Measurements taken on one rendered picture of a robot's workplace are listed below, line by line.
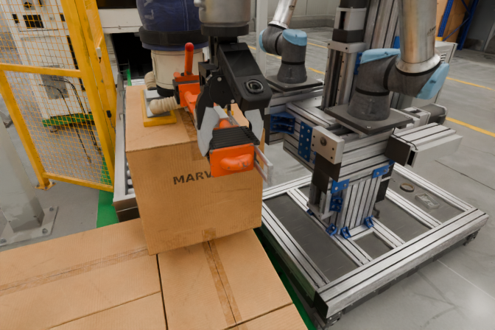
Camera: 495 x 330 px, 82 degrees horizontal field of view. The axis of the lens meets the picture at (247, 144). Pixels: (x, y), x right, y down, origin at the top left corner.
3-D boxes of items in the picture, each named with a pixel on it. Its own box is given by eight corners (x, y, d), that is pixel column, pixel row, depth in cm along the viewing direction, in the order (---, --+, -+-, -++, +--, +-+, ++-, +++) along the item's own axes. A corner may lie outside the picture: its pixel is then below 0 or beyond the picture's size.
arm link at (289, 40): (294, 63, 134) (296, 32, 127) (273, 58, 143) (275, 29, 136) (310, 60, 140) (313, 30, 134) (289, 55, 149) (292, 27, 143)
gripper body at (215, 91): (239, 90, 53) (238, 20, 48) (256, 106, 46) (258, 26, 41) (198, 95, 51) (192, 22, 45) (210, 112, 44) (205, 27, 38)
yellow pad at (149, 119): (140, 93, 116) (138, 81, 113) (165, 90, 119) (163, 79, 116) (144, 127, 88) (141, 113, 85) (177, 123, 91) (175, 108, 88)
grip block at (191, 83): (173, 96, 83) (171, 76, 80) (207, 93, 86) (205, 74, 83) (177, 107, 76) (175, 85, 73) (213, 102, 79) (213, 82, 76)
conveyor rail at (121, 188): (121, 90, 329) (117, 74, 319) (125, 90, 330) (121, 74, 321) (121, 230, 140) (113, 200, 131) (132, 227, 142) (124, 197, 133)
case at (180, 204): (141, 163, 143) (126, 85, 124) (219, 150, 156) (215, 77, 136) (149, 256, 94) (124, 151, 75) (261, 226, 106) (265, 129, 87)
